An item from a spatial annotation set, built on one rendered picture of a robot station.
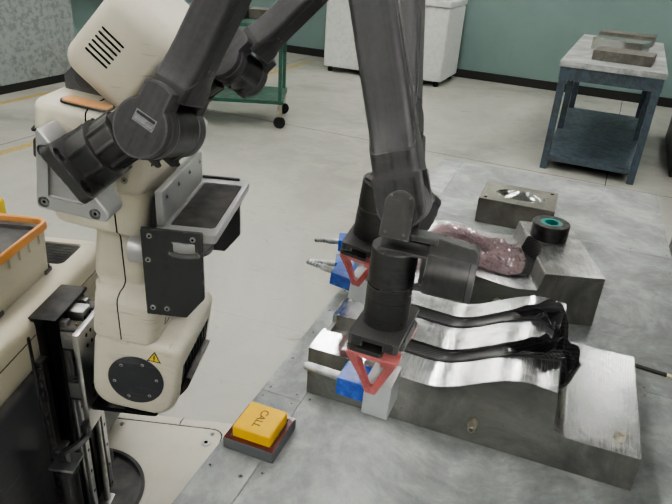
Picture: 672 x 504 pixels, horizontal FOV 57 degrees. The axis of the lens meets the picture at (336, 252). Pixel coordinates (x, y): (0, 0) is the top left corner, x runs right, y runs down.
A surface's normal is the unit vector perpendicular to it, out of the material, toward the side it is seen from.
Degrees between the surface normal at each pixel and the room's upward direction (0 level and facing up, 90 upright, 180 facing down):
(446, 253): 75
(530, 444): 90
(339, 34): 90
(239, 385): 0
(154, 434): 0
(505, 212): 90
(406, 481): 0
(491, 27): 90
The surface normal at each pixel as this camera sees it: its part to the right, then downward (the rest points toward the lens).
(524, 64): -0.42, 0.39
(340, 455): 0.06, -0.89
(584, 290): -0.07, 0.44
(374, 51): -0.33, 0.17
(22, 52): 0.91, 0.24
